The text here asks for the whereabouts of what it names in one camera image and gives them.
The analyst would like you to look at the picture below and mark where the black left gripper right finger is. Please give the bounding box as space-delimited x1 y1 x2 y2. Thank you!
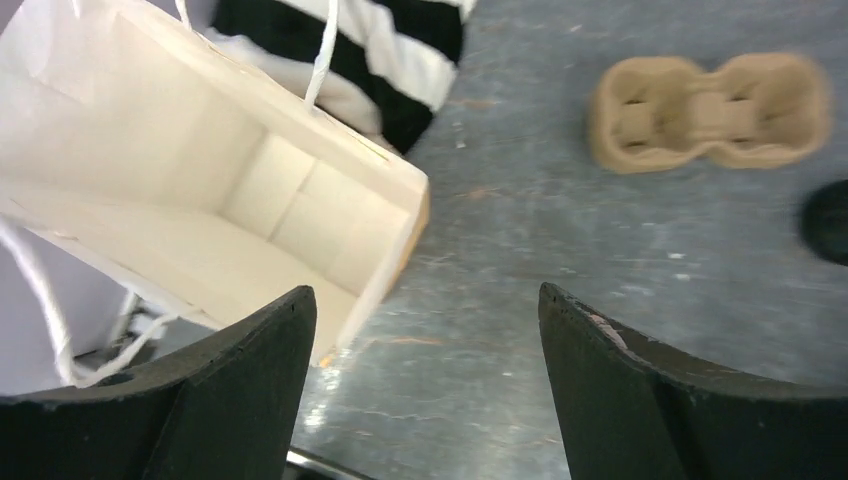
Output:
538 282 847 479

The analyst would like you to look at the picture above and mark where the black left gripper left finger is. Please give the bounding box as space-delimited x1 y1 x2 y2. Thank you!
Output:
1 286 317 480

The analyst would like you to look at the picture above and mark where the brown paper bag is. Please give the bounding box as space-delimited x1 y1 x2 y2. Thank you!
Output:
1 1 430 394

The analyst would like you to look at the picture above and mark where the black white striped cloth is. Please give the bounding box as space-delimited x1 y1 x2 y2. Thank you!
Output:
201 0 480 157

